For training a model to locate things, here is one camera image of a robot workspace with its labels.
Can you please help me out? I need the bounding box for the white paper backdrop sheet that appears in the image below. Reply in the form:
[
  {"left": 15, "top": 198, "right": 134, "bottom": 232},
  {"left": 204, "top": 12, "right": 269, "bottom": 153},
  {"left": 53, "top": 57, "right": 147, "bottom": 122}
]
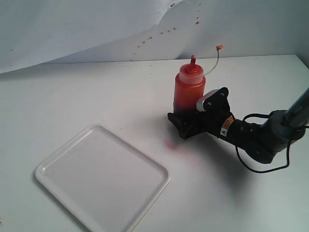
[{"left": 0, "top": 0, "right": 186, "bottom": 74}]

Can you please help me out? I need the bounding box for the red sauce squeeze bottle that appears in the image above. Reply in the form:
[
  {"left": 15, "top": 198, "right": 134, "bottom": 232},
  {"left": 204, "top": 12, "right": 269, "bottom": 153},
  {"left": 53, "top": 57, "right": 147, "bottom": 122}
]
[{"left": 172, "top": 44, "right": 224, "bottom": 114}]

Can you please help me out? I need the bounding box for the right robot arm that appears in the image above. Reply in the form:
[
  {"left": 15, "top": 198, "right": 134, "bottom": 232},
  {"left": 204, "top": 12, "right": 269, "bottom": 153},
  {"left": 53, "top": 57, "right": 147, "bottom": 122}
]
[{"left": 168, "top": 87, "right": 309, "bottom": 164}]

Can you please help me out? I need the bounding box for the white rectangular plastic tray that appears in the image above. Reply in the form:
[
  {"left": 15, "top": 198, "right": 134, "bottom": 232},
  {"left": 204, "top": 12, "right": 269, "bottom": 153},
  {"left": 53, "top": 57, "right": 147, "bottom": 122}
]
[{"left": 35, "top": 125, "right": 170, "bottom": 232}]

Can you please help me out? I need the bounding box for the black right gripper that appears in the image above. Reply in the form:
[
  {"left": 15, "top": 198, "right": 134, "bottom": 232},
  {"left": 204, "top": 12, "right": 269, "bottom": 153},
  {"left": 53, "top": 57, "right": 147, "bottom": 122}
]
[{"left": 168, "top": 87, "right": 233, "bottom": 140}]

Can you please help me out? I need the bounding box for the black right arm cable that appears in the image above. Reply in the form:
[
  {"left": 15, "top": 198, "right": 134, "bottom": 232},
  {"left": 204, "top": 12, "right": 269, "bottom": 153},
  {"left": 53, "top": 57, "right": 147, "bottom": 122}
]
[{"left": 235, "top": 113, "right": 309, "bottom": 174}]

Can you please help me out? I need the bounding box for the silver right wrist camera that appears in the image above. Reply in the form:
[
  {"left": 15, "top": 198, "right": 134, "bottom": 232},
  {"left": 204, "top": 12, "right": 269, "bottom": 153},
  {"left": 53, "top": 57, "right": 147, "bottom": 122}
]
[{"left": 196, "top": 89, "right": 219, "bottom": 112}]

